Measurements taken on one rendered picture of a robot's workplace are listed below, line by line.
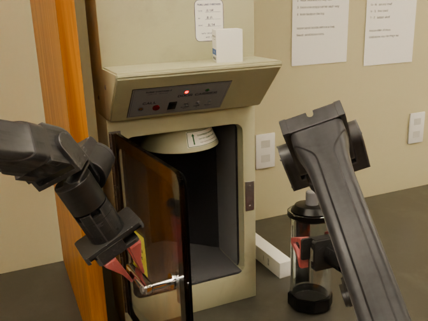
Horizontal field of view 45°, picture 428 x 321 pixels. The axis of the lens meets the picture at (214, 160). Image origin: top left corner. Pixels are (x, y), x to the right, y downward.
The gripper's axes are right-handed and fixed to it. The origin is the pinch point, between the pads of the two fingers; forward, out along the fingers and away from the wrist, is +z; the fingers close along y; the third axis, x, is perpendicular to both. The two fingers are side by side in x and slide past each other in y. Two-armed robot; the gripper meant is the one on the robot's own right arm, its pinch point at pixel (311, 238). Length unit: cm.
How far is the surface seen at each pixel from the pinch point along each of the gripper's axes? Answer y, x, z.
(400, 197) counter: -66, 11, 44
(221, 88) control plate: 22.6, -34.9, -2.7
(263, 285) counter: 5.5, 15.8, 12.3
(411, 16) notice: -70, -51, 49
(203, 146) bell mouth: 22.6, -21.8, 7.9
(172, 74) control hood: 33, -38, -7
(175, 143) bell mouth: 28.6, -22.9, 8.7
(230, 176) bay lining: 14.4, -13.2, 12.0
